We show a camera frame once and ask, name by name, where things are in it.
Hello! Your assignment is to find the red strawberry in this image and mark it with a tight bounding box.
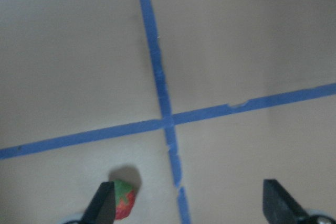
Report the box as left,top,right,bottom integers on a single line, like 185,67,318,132
113,179,136,220

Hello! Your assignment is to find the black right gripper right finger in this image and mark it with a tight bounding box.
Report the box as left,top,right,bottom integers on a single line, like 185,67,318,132
262,179,313,224

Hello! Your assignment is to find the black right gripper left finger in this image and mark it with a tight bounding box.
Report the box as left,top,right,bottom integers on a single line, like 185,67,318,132
80,182,116,224

